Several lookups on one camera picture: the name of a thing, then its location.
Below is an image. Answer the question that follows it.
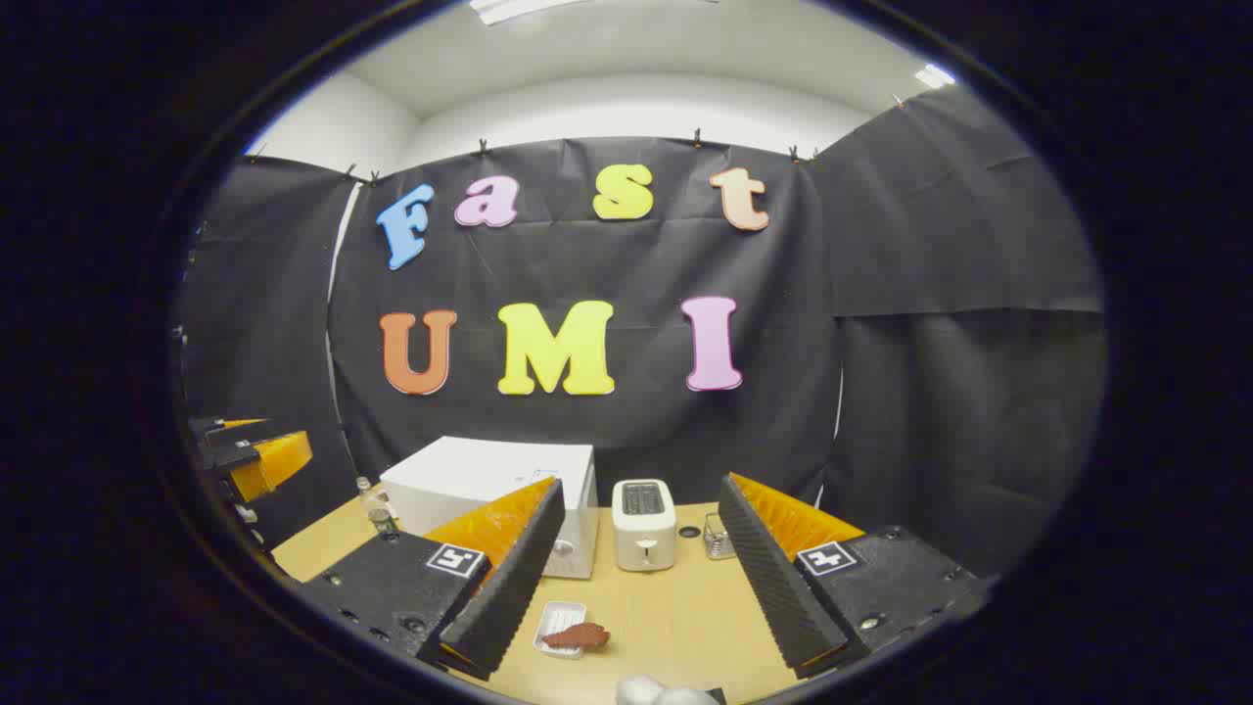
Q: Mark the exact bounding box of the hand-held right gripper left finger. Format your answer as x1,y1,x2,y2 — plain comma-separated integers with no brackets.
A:
290,477,567,683

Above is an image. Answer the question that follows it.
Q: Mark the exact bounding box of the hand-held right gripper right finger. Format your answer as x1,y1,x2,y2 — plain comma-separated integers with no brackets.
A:
718,472,992,680

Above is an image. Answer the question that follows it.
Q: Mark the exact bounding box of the red-brown meat piece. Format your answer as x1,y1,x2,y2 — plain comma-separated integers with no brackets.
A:
541,622,612,652

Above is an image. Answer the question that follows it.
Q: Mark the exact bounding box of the white microwave oven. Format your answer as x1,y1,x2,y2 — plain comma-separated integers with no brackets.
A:
379,436,599,581

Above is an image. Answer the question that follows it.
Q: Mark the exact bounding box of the small white tray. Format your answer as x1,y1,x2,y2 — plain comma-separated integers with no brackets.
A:
533,600,588,659

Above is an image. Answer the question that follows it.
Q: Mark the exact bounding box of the clear plastic bottle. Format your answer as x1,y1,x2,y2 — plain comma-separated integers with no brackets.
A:
356,477,399,537

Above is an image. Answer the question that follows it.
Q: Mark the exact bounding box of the cream toaster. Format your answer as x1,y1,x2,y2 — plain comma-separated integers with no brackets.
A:
612,479,677,573

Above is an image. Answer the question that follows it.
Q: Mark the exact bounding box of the white rounded object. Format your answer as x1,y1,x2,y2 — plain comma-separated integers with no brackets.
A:
615,675,720,705

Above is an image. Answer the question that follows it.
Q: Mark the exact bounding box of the black backdrop cloth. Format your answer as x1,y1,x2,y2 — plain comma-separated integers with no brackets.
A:
176,86,1107,579

